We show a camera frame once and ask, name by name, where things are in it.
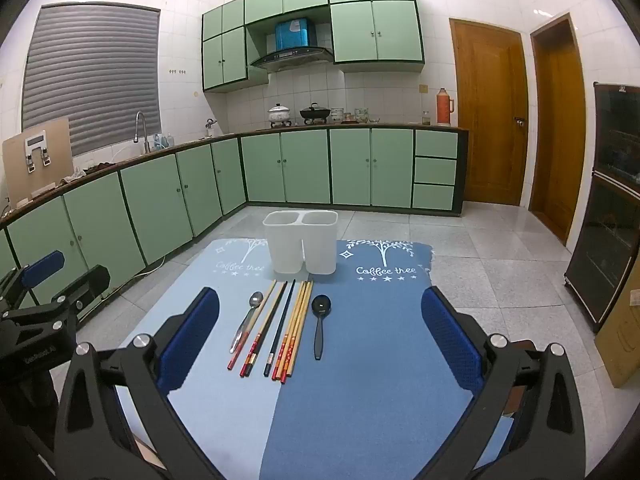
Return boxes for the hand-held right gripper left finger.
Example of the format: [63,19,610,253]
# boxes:
[54,287,221,480]

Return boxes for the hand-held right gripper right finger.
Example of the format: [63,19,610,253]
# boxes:
[421,286,587,480]

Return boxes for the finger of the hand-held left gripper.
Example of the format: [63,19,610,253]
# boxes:
[0,250,66,312]
[0,265,112,334]

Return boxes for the metal spoon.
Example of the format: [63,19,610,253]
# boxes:
[229,291,264,354]

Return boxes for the dark brown chopstick red end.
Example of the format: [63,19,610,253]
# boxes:
[240,281,287,377]
[244,281,289,379]

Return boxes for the black chopstick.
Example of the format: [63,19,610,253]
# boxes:
[265,280,297,377]

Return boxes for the black plastic spoon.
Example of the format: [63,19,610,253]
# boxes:
[311,294,332,361]

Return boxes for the white two-compartment utensil holder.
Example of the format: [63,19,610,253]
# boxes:
[263,210,339,277]

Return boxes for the dark blue printed mat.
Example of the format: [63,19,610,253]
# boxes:
[259,239,516,480]

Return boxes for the light blue printed mat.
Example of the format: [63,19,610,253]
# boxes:
[115,238,307,480]

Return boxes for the chrome sink faucet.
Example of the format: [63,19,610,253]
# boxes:
[134,111,151,155]

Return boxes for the grey window blind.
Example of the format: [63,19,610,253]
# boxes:
[21,2,162,156]

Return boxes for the green lower kitchen cabinets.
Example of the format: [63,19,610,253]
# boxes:
[0,127,469,311]

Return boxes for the black glass-door cabinet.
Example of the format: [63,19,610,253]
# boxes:
[564,81,640,333]

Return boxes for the orange thermos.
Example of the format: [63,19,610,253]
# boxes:
[436,87,456,126]

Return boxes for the white cooking pot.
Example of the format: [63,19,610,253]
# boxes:
[267,102,292,127]

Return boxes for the plain wooden door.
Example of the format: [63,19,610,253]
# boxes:
[529,12,587,246]

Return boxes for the black wok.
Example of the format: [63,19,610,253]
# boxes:
[299,102,332,125]

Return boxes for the range hood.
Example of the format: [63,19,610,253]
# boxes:
[250,17,334,72]

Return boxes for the cardboard box with bracket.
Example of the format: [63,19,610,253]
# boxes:
[1,116,73,203]

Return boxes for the white bracket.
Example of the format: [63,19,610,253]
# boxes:
[24,130,53,171]

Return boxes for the wooden door with handle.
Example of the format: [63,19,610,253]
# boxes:
[449,17,530,207]

